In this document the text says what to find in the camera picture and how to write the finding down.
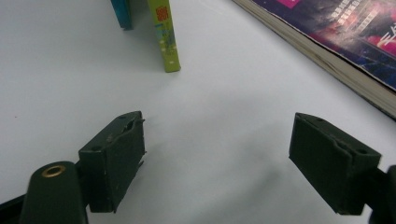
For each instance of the light blue green picture book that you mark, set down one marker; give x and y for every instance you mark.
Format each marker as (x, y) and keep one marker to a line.
(166, 40)

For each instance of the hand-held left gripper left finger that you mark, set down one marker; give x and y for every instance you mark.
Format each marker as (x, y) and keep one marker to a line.
(115, 161)

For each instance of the purple paperback book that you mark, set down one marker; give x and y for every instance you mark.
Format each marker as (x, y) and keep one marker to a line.
(342, 31)

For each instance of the dark blue picture book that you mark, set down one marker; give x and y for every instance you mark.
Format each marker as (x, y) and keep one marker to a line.
(123, 15)

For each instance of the white table mat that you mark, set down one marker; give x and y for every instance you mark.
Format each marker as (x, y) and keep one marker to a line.
(218, 109)

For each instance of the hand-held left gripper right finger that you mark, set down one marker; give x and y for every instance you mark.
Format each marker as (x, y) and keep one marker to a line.
(333, 168)

